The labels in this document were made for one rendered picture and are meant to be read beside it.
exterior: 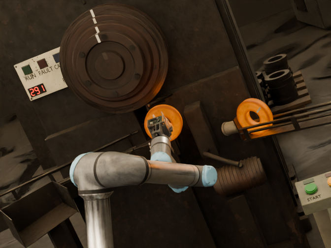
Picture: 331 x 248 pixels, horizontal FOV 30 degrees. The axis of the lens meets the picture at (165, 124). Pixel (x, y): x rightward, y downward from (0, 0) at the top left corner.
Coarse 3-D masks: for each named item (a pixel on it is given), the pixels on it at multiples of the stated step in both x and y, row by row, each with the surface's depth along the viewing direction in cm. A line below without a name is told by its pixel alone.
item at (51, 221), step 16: (32, 192) 273; (48, 192) 277; (64, 192) 267; (16, 208) 270; (32, 208) 274; (48, 208) 277; (64, 208) 272; (16, 224) 271; (32, 224) 273; (48, 224) 264; (32, 240) 256; (64, 240) 268
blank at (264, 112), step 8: (240, 104) 254; (248, 104) 252; (256, 104) 249; (264, 104) 249; (240, 112) 256; (248, 112) 256; (256, 112) 251; (264, 112) 248; (240, 120) 258; (248, 120) 257; (264, 120) 250; (272, 120) 251; (256, 128) 255
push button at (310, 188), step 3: (306, 186) 200; (309, 186) 199; (312, 186) 199; (315, 186) 198; (306, 189) 199; (309, 189) 198; (312, 189) 198; (315, 189) 198; (306, 192) 199; (309, 192) 198; (312, 192) 198
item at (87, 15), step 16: (80, 16) 259; (96, 16) 258; (128, 16) 257; (144, 16) 257; (64, 48) 264; (160, 48) 260; (64, 64) 266; (160, 64) 262; (160, 80) 265; (80, 96) 270; (144, 96) 268; (112, 112) 271
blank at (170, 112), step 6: (156, 108) 251; (162, 108) 250; (168, 108) 250; (174, 108) 252; (150, 114) 252; (156, 114) 251; (168, 114) 251; (174, 114) 251; (174, 120) 251; (180, 120) 251; (144, 126) 254; (174, 126) 252; (180, 126) 252; (174, 132) 253; (174, 138) 254
